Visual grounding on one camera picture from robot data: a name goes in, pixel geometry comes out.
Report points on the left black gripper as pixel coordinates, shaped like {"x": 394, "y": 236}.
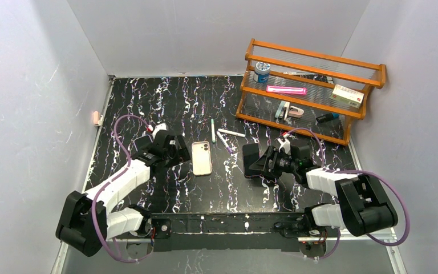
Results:
{"x": 174, "y": 148}

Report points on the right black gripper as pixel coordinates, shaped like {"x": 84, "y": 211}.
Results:
{"x": 268, "y": 162}

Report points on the bare black phone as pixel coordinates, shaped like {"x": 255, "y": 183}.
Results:
{"x": 250, "y": 154}

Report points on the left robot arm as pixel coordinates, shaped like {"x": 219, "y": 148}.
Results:
{"x": 139, "y": 169}

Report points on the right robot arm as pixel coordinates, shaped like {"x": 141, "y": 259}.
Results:
{"x": 363, "y": 206}

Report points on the purple capped white marker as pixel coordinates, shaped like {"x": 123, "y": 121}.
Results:
{"x": 224, "y": 142}

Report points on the green capped white marker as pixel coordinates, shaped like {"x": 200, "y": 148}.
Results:
{"x": 212, "y": 129}

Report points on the white pen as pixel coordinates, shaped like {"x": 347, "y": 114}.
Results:
{"x": 231, "y": 133}

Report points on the light blue stapler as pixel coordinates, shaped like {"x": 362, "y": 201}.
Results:
{"x": 282, "y": 110}

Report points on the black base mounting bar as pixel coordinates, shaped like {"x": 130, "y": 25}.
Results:
{"x": 222, "y": 231}

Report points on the orange wooden shelf rack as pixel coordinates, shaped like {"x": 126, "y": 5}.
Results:
{"x": 317, "y": 72}

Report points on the blue white round jar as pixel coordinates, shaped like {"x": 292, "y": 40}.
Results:
{"x": 261, "y": 72}

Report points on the white red small box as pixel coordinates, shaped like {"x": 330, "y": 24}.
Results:
{"x": 347, "y": 96}

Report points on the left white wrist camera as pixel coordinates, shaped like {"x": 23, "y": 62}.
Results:
{"x": 159, "y": 127}

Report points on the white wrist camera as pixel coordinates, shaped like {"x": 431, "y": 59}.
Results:
{"x": 284, "y": 144}
{"x": 159, "y": 127}

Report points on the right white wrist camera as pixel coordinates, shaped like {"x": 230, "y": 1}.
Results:
{"x": 284, "y": 144}

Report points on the pink wall clip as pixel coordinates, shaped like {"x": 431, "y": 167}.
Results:
{"x": 97, "y": 119}

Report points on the aluminium frame rail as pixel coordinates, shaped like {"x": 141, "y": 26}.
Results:
{"x": 81, "y": 230}

